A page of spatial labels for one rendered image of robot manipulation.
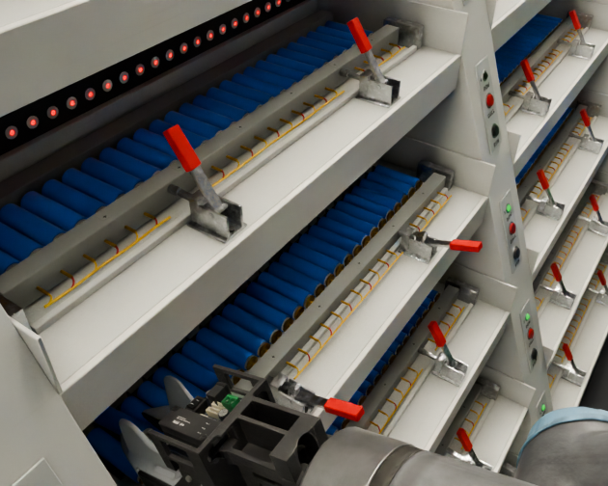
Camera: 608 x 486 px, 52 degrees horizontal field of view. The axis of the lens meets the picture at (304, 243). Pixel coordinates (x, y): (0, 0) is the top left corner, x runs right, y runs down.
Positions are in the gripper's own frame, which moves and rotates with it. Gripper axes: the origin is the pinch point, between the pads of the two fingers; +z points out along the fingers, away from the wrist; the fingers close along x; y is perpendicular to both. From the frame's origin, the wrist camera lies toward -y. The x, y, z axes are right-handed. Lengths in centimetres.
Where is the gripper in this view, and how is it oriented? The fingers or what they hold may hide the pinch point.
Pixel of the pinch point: (147, 434)
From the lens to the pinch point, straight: 57.0
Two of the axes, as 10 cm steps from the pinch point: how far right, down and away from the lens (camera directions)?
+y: -2.8, -8.4, -4.6
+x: -5.6, 5.3, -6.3
